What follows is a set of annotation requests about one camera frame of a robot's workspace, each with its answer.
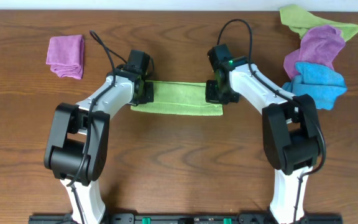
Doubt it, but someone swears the crumpled blue cloth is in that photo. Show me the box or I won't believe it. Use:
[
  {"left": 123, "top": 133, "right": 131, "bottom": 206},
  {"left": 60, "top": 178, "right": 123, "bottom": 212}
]
[{"left": 282, "top": 62, "right": 347, "bottom": 110}]

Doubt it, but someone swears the crumpled purple cloth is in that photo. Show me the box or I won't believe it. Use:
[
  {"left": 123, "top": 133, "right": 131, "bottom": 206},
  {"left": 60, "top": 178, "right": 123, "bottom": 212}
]
[{"left": 283, "top": 25, "right": 346, "bottom": 80}]

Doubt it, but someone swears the folded purple cloth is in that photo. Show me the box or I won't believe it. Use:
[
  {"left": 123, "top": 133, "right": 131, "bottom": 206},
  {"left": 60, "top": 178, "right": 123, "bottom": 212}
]
[{"left": 46, "top": 35, "right": 85, "bottom": 80}]

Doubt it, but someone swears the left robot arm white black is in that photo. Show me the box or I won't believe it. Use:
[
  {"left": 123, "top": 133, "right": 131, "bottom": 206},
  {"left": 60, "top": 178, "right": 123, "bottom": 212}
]
[{"left": 44, "top": 68, "right": 154, "bottom": 223}]

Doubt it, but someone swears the crumpled green cloth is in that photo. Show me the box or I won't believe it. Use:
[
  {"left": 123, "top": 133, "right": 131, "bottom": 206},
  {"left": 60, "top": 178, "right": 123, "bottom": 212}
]
[{"left": 279, "top": 4, "right": 358, "bottom": 42}]

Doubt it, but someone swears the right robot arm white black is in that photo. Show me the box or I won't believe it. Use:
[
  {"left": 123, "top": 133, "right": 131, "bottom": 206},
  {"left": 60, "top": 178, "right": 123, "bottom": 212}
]
[{"left": 206, "top": 56, "right": 325, "bottom": 223}]

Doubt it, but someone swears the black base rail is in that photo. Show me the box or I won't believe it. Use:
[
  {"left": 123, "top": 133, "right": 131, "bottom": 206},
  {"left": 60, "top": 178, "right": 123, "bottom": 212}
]
[{"left": 28, "top": 213, "right": 343, "bottom": 224}]

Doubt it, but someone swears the green microfiber cloth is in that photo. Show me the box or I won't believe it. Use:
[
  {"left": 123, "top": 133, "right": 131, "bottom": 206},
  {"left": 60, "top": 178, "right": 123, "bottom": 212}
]
[{"left": 131, "top": 81, "right": 223, "bottom": 116}]

